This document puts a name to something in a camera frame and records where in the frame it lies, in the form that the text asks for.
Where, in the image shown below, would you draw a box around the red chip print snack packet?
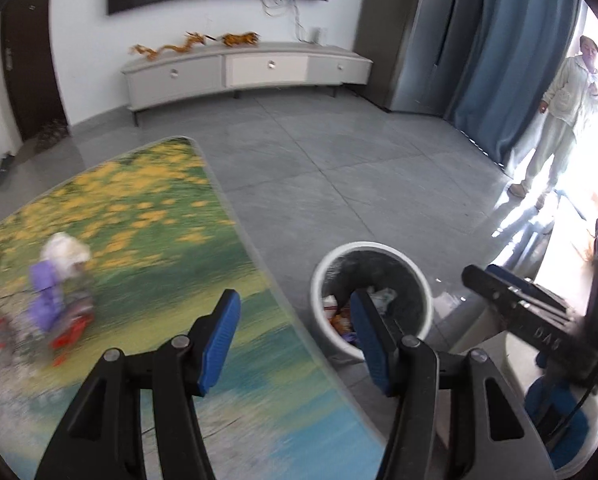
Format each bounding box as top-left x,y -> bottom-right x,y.
329,305 -> 366,347

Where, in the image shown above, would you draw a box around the golden tiger figurine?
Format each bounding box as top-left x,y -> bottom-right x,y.
221,31 -> 261,48

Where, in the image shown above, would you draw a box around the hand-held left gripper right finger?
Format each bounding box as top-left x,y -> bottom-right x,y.
349,288 -> 557,480

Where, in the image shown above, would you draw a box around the person's right forearm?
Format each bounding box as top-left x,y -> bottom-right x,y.
524,377 -> 598,471

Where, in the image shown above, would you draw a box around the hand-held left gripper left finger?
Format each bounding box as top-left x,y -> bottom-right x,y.
34,288 -> 242,480

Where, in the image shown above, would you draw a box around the purple plastic bag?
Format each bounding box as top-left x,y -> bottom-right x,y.
28,260 -> 97,334

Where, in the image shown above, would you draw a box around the dark brown entrance door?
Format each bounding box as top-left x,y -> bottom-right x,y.
2,0 -> 70,141

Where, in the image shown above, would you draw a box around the golden dragon figurine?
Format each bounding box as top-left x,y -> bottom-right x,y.
130,31 -> 220,61

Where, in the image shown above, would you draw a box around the white round trash bin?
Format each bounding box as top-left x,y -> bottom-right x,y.
310,241 -> 434,363

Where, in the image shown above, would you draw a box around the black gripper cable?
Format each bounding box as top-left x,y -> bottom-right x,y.
546,382 -> 598,448

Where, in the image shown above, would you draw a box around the grey refrigerator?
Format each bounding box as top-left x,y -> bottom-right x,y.
354,0 -> 484,116

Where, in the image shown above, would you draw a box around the white tissue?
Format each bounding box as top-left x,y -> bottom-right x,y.
42,232 -> 91,279

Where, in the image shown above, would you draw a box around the white blue printed packet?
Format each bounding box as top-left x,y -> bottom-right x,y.
366,285 -> 398,312

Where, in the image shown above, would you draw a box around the white grey television stand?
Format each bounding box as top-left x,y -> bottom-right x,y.
120,41 -> 374,126

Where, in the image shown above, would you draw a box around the red packet with white logo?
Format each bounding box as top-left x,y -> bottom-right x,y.
0,297 -> 94,367

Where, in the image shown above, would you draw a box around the pile of dark shoes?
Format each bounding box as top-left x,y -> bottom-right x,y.
32,119 -> 69,153

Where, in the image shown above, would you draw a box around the blue curtain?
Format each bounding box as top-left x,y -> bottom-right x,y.
446,0 -> 587,166

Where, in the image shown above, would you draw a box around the dangling television cables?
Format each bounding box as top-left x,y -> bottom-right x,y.
259,0 -> 315,43

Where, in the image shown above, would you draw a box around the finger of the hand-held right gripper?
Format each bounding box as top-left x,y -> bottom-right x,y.
461,265 -> 526,322
486,263 -> 580,320

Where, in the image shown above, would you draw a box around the floral print coffee table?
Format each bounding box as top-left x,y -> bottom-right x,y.
0,135 -> 387,480

